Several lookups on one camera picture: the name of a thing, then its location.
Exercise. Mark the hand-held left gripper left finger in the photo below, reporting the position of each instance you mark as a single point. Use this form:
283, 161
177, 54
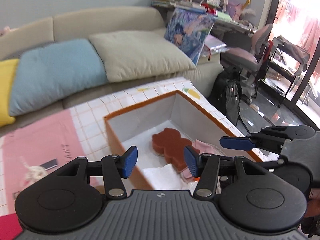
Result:
130, 161

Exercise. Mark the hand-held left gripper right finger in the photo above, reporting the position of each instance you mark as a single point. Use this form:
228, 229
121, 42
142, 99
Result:
192, 161

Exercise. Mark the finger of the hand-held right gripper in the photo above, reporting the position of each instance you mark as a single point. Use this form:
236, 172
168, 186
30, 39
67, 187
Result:
236, 142

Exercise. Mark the pink cloth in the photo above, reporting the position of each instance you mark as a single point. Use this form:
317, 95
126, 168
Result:
205, 147

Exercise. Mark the brown bear-shaped sponge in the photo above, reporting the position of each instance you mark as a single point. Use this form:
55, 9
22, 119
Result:
170, 142

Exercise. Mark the white tissue paper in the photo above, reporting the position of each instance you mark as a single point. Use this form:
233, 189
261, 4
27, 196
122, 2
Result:
162, 177

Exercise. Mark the orange cardboard box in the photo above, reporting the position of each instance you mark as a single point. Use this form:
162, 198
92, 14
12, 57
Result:
150, 112

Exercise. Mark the black backpack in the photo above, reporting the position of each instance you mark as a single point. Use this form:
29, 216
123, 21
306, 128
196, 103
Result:
230, 95

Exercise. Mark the checkered tablecloth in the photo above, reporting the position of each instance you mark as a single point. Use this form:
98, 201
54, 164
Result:
82, 120

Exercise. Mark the pink desk chair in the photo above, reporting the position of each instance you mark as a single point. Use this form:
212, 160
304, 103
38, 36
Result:
242, 57

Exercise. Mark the black metal rack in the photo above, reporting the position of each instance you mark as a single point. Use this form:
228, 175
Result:
282, 68

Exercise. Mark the beige pillow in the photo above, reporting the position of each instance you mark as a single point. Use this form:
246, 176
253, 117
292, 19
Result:
140, 55

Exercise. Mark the grey clothes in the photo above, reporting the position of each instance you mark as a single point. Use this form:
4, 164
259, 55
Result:
295, 52

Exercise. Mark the blue pillow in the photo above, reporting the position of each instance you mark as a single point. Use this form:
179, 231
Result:
55, 75

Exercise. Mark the grey desk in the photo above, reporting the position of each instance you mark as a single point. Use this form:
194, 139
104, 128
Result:
232, 26

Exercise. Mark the printed figure pillow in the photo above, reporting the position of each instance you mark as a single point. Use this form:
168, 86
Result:
187, 30

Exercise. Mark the pink hanging clothes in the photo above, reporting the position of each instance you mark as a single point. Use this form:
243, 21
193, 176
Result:
310, 30

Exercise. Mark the red tin box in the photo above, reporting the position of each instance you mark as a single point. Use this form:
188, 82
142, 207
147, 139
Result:
6, 227

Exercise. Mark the yellow pillow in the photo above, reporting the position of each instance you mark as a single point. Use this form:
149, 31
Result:
6, 92

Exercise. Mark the beige sofa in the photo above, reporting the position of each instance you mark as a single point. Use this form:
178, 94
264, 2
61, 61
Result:
100, 20

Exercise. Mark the pink plush toy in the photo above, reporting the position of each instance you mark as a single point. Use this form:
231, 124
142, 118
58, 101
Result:
5, 31

